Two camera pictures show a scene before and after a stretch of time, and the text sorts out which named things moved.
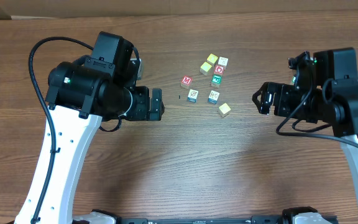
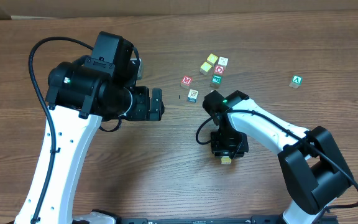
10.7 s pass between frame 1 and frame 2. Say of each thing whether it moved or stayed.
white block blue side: stayed
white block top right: stayed
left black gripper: stayed
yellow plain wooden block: moved
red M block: stayed
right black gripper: moved
